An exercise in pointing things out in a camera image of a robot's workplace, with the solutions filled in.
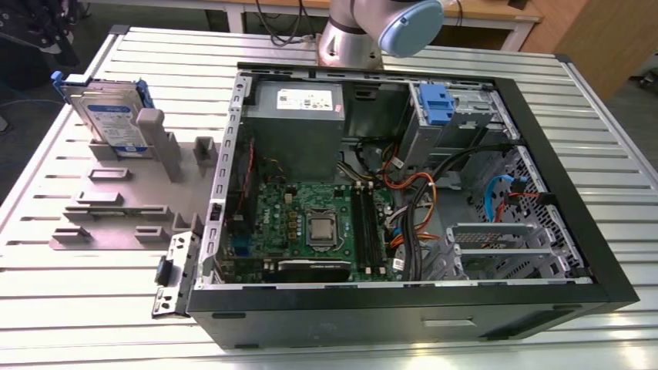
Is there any hard disk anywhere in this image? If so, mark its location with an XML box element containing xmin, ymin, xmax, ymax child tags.
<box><xmin>51</xmin><ymin>71</ymin><xmax>155</xmax><ymax>159</ymax></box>

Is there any yellow black power cable bundle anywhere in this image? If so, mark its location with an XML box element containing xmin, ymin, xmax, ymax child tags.
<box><xmin>337</xmin><ymin>160</ymin><xmax>388</xmax><ymax>186</ymax></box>

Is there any green motherboard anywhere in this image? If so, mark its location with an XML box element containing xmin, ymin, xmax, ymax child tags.
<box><xmin>218</xmin><ymin>180</ymin><xmax>408</xmax><ymax>284</ymax></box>

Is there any silver CPU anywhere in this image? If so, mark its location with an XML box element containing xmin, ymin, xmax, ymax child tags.
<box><xmin>307</xmin><ymin>217</ymin><xmax>338</xmax><ymax>242</ymax></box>

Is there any metal optical drive cage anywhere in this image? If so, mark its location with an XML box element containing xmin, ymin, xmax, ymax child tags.
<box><xmin>397</xmin><ymin>79</ymin><xmax>518</xmax><ymax>173</ymax></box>

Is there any black graphics card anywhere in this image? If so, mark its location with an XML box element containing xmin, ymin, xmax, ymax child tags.
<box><xmin>262</xmin><ymin>257</ymin><xmax>356</xmax><ymax>285</ymax></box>

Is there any black office chair base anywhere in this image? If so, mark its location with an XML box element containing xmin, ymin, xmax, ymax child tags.
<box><xmin>628</xmin><ymin>57</ymin><xmax>658</xmax><ymax>86</ymax></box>

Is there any CPU socket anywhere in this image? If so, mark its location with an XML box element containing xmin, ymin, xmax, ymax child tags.
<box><xmin>302</xmin><ymin>207</ymin><xmax>345</xmax><ymax>254</ymax></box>

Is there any grey power supply unit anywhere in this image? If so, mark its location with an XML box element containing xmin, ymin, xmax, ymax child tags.
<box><xmin>239</xmin><ymin>82</ymin><xmax>348</xmax><ymax>185</ymax></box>

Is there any black RAM slot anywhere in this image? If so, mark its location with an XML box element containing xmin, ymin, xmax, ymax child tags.
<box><xmin>358</xmin><ymin>183</ymin><xmax>377</xmax><ymax>276</ymax></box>
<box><xmin>364</xmin><ymin>183</ymin><xmax>384</xmax><ymax>276</ymax></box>
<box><xmin>370</xmin><ymin>183</ymin><xmax>390</xmax><ymax>276</ymax></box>
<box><xmin>352</xmin><ymin>183</ymin><xmax>370</xmax><ymax>276</ymax></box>

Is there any metal disk bay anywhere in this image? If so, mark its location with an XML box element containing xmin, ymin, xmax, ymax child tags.
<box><xmin>445</xmin><ymin>221</ymin><xmax>580</xmax><ymax>281</ymax></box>

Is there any grey parts rack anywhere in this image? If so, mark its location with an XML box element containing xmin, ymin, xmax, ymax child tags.
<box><xmin>49</xmin><ymin>107</ymin><xmax>226</xmax><ymax>251</ymax></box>

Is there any black open PC case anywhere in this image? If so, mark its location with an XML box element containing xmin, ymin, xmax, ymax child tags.
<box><xmin>186</xmin><ymin>60</ymin><xmax>641</xmax><ymax>350</ymax></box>

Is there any white metal desk frame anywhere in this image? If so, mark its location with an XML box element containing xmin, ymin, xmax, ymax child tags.
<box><xmin>205</xmin><ymin>0</ymin><xmax>330</xmax><ymax>35</ymax></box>

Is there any orange disk power wire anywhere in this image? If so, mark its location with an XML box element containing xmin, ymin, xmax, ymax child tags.
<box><xmin>504</xmin><ymin>180</ymin><xmax>552</xmax><ymax>211</ymax></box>

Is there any wooden desk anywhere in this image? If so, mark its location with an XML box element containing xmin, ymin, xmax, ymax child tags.
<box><xmin>441</xmin><ymin>0</ymin><xmax>546</xmax><ymax>53</ymax></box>

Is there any blue drive latch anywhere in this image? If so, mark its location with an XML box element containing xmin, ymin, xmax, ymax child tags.
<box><xmin>420</xmin><ymin>82</ymin><xmax>458</xmax><ymax>127</ymax></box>

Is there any blue VGA port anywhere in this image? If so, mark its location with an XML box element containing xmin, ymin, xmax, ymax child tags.
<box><xmin>231</xmin><ymin>235</ymin><xmax>254</xmax><ymax>258</ymax></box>

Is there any green RAM stick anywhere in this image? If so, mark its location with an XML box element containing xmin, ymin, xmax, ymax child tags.
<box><xmin>87</xmin><ymin>207</ymin><xmax>142</xmax><ymax>217</ymax></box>

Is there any blue data wire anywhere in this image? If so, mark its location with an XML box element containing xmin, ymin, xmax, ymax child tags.
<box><xmin>485</xmin><ymin>173</ymin><xmax>526</xmax><ymax>224</ymax></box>

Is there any orange wire bundle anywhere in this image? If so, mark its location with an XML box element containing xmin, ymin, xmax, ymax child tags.
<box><xmin>384</xmin><ymin>171</ymin><xmax>441</xmax><ymax>247</ymax></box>

